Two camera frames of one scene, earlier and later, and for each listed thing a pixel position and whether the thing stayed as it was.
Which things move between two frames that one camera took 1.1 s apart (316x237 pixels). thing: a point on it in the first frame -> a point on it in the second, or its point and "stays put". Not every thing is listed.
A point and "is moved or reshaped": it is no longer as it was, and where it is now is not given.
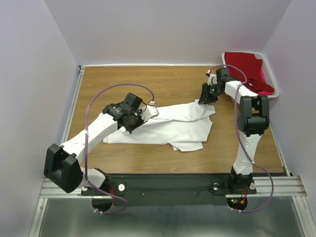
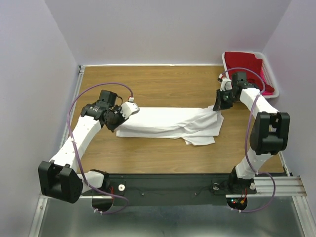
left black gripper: (130, 129) -> (117, 109)
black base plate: (166, 190) stays put
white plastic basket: (267, 69) stays put
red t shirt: (252, 66) stays put
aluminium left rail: (81, 70) stays put
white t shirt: (185, 125) is moved or reshaped
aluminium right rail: (283, 163) stays put
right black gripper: (205, 97) -> (219, 104)
